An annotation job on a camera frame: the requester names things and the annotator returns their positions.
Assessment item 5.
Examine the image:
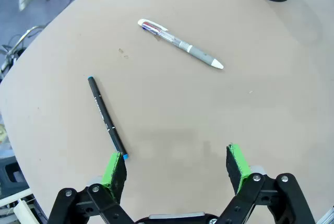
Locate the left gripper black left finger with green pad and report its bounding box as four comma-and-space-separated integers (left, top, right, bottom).
47, 151, 136, 224

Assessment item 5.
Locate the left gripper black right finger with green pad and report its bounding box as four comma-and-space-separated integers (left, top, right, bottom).
216, 143, 316, 224

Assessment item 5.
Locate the black pen with blue ends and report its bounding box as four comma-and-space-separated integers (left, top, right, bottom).
87, 76, 130, 160

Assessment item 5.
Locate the white grey multicolour ballpoint pen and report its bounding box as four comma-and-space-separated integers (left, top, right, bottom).
137, 18, 225, 70

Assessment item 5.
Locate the white foam block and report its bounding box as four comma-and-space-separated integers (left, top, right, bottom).
13, 199, 40, 224

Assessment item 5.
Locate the grey plastic crate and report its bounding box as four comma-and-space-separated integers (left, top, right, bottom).
0, 156, 30, 202

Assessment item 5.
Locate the aluminium profile rail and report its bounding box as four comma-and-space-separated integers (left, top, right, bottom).
317, 204, 334, 224

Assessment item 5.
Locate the metal chair frame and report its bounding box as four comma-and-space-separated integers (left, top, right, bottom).
0, 25, 45, 79

